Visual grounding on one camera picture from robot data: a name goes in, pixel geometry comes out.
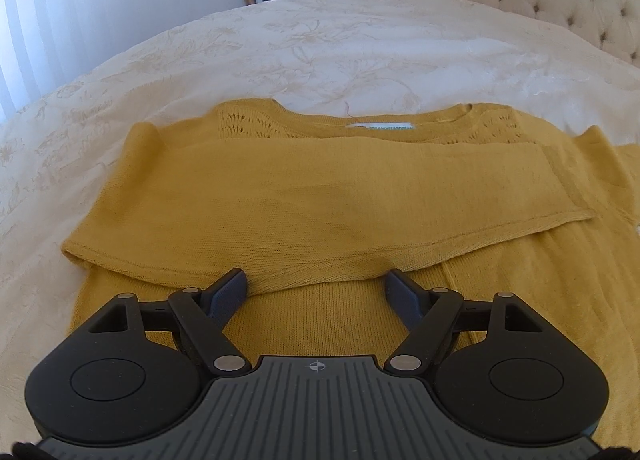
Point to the yellow knit sweater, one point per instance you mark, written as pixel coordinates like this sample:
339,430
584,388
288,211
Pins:
310,200

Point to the white sheer curtain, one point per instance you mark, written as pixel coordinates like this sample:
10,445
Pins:
45,15

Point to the white floral bedspread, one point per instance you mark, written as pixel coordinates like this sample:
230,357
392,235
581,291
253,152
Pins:
325,50

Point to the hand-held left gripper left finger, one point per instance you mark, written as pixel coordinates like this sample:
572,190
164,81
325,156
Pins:
227,292

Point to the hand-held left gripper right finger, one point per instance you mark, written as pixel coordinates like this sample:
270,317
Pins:
402,292

